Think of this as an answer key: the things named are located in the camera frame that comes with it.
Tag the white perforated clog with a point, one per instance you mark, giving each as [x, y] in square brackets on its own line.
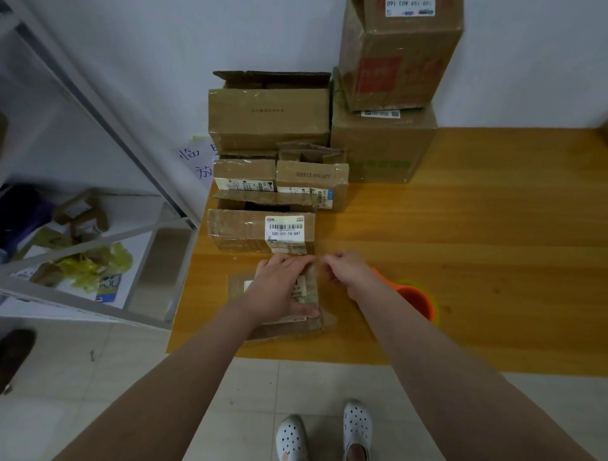
[291, 439]
[356, 429]

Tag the yellow plastic bag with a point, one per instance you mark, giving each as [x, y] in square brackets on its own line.
[85, 271]

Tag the small open carton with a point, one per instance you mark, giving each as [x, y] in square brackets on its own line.
[81, 214]

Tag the dark blue bag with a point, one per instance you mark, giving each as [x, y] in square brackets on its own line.
[21, 214]

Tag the person's right forearm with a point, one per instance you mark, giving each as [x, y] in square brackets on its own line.
[465, 380]

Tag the squat red-printed cardboard box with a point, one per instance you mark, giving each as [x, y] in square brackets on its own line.
[233, 290]

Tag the person's left hand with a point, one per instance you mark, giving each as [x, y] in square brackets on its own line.
[280, 290]

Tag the person's right hand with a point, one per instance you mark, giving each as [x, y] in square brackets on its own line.
[350, 274]

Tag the person's left forearm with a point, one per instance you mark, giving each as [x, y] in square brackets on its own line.
[152, 399]

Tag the stack of cardboard boxes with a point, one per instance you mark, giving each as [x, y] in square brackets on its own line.
[266, 114]

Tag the blue orange tape dispenser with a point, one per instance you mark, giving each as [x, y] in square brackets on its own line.
[418, 302]

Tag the wooden table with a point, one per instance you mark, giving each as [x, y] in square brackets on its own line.
[513, 237]

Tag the grey metal shelf rack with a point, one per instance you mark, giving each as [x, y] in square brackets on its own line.
[76, 304]

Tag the box barcode label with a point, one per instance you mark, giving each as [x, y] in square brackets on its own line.
[237, 228]

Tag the white paper wall sign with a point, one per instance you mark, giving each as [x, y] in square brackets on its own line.
[198, 160]

